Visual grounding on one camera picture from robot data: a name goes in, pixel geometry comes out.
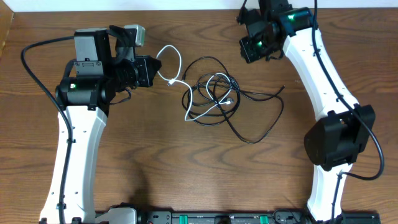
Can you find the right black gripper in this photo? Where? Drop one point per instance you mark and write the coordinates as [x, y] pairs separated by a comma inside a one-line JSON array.
[[250, 55]]

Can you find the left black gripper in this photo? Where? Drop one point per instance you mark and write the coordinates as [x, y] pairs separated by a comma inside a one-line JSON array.
[[147, 64]]

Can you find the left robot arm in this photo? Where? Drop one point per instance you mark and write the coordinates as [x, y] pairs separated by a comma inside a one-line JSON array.
[[105, 64]]

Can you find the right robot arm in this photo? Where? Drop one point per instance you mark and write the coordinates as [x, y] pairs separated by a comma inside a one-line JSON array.
[[341, 131]]

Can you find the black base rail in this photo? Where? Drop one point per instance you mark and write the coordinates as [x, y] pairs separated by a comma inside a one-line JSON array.
[[162, 217]]

